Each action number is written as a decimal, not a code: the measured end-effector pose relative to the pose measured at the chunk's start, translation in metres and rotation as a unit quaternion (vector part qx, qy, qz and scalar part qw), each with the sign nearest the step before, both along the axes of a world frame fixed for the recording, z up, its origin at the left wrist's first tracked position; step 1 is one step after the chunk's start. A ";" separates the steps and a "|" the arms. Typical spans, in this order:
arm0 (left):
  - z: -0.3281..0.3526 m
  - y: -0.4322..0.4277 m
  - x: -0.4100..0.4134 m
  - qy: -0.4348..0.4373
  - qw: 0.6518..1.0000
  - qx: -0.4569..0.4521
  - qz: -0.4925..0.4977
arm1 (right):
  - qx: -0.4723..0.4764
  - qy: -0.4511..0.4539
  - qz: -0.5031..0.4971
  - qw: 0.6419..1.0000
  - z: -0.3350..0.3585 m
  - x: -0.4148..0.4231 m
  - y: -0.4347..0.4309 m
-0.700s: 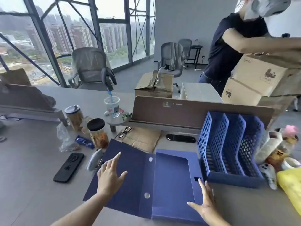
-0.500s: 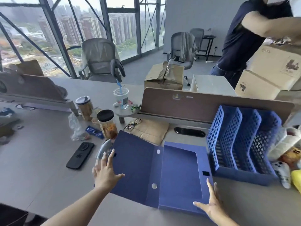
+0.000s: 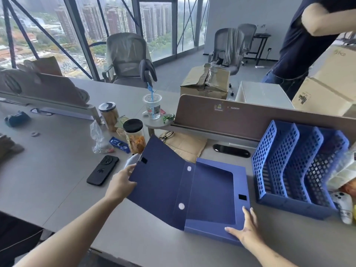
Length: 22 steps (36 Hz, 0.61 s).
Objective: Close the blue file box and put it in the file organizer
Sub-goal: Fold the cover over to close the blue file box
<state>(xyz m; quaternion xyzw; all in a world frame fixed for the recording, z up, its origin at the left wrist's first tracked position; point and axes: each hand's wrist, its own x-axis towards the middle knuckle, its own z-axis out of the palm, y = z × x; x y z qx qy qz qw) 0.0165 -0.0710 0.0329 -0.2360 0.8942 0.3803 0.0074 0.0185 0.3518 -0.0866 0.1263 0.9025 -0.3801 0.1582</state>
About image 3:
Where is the person's left hand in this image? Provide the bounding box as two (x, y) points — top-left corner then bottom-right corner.
(105, 164), (137, 203)

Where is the person's right hand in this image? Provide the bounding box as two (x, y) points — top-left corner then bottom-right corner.
(225, 206), (268, 250)

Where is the dark blue file box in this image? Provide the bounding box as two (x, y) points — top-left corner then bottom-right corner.
(128, 135), (251, 246)

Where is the person's right forearm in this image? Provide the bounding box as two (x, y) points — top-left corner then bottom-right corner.
(244, 241), (299, 267)

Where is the person's left forearm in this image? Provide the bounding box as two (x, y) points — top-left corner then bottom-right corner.
(12, 192), (123, 267)

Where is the white computer mouse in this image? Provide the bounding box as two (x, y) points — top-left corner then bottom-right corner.
(123, 154), (139, 168)

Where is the blue snack packet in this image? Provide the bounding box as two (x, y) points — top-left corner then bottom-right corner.
(109, 136), (131, 154)

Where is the black smartphone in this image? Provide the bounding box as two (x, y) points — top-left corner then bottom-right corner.
(86, 155), (119, 187)

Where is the black-lid snack jar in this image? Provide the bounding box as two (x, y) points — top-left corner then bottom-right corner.
(123, 118), (146, 154)

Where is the clear plastic bag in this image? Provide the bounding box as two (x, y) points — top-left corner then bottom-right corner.
(90, 120), (115, 154)

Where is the grey partition shelf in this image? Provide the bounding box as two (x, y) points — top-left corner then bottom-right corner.
(144, 116), (176, 136)

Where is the brown paper envelope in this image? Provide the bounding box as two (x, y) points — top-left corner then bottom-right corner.
(162, 132), (208, 164)

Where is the blue plastic file rack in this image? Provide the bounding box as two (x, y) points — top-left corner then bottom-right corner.
(251, 120), (350, 220)

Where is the clear cup with blue straw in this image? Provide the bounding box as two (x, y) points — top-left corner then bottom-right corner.
(143, 83), (162, 120)

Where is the white game controller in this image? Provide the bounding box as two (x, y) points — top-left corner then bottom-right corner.
(330, 192), (354, 225)

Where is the brown desk partition with sticker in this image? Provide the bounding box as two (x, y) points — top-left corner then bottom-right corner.
(170, 94), (356, 142)

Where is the crumpled clear plastic wrap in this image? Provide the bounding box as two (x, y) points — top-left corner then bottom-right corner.
(325, 149), (356, 192)

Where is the grey mesh office chair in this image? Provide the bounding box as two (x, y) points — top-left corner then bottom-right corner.
(102, 33), (156, 88)

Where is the open cardboard box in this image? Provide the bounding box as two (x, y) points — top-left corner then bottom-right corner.
(180, 63), (231, 100)

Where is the grey cloth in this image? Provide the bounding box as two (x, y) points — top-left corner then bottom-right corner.
(0, 133), (25, 164)

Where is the dark blue tape dispenser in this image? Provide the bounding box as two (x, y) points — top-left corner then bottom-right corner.
(4, 111), (31, 128)

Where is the white cabinet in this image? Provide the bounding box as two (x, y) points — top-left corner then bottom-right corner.
(235, 81), (295, 109)

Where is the cardboard box with black print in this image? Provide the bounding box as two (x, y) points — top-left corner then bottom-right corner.
(291, 77), (356, 118)

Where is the brown paper bag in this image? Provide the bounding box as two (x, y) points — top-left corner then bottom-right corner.
(24, 56), (63, 77)

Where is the grey office chair with cloth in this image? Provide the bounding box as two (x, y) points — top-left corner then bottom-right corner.
(209, 28), (246, 76)

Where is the large cardboard box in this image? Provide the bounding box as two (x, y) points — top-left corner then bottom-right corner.
(309, 45), (356, 102)

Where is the black side desk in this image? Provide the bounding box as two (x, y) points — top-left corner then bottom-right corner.
(245, 33), (271, 67)

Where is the grey high-back office chair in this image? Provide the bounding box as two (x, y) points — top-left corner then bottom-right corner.
(238, 23), (258, 65)

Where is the black cable grommet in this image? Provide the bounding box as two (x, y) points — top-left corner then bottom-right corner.
(213, 144), (251, 158)

